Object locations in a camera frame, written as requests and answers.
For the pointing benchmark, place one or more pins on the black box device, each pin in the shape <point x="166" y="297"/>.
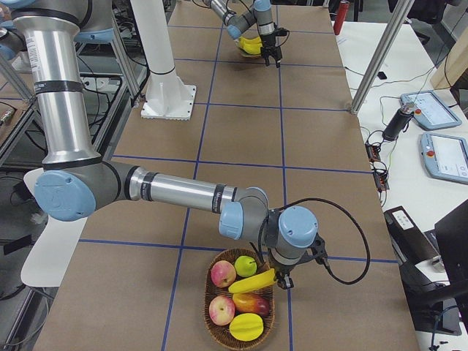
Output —
<point x="411" y="247"/>

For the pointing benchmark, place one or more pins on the teach pendant tablet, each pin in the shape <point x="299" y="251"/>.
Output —
<point x="434" y="113"/>
<point x="444" y="156"/>

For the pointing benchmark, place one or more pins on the far teach pendant tablet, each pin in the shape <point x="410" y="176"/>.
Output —
<point x="434" y="113"/>

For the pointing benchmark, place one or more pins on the red pink apple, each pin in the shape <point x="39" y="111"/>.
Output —
<point x="223" y="274"/>

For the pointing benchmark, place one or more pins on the grey square plate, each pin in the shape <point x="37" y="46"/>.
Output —
<point x="249" y="55"/>

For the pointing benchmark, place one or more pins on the small black puck device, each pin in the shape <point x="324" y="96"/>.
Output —
<point x="381" y="75"/>

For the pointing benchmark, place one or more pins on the white chair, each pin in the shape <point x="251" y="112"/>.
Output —
<point x="50" y="256"/>

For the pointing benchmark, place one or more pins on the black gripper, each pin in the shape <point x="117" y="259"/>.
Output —
<point x="284" y="269"/>
<point x="267" y="39"/>

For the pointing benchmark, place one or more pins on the black computer monitor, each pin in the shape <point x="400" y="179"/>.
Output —
<point x="451" y="236"/>

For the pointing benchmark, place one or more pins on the yellow lemon fruit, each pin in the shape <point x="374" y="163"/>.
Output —
<point x="246" y="327"/>

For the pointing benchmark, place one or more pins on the red cylinder tube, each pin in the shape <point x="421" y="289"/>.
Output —
<point x="340" y="16"/>

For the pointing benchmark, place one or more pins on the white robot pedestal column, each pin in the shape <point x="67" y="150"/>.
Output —
<point x="167" y="96"/>

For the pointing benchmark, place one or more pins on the mango red yellow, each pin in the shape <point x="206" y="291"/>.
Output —
<point x="251" y="303"/>

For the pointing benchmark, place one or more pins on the green apple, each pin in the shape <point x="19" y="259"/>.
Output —
<point x="245" y="266"/>

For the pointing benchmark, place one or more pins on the wicker fruit basket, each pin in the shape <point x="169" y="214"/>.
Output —
<point x="221" y="334"/>

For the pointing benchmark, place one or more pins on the aluminium frame post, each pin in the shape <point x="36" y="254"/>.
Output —
<point x="392" y="29"/>

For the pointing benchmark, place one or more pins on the yellow banana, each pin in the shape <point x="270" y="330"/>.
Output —
<point x="250" y="45"/>
<point x="252" y="283"/>

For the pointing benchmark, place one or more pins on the near teach pendant tablet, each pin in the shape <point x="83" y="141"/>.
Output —
<point x="444" y="156"/>

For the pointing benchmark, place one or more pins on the black water bottle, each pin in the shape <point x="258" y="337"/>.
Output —
<point x="400" y="119"/>

